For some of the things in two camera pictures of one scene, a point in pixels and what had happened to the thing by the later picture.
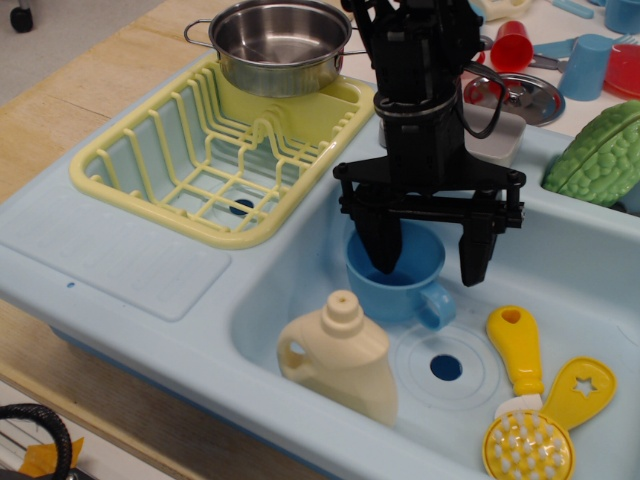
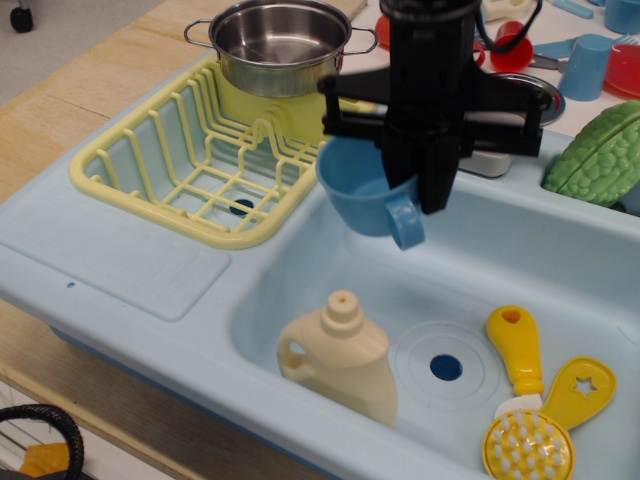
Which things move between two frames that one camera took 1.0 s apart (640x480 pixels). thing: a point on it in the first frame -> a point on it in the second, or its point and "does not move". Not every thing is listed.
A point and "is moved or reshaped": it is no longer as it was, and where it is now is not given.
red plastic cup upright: (512, 49) does not move
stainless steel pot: (277, 48) does not move
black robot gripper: (428, 173) -> (431, 103)
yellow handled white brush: (513, 330) does not move
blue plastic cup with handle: (408, 290) is moved or reshaped
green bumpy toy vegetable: (601, 163) does not move
